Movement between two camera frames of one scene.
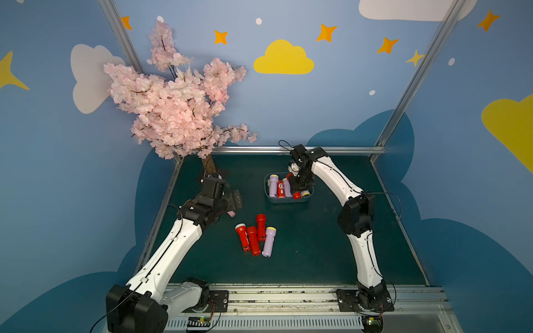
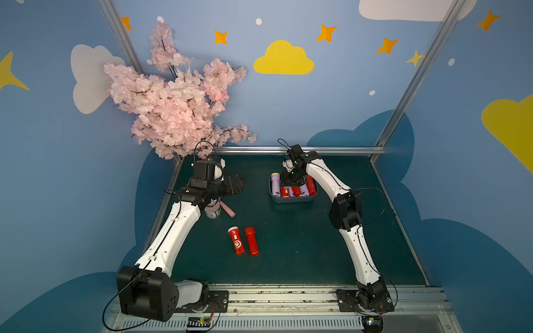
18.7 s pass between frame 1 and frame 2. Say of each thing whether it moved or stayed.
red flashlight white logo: moved
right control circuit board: stayed
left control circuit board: stayed
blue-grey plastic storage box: moved
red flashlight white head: moved
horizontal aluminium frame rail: stayed
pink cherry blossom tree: stayed
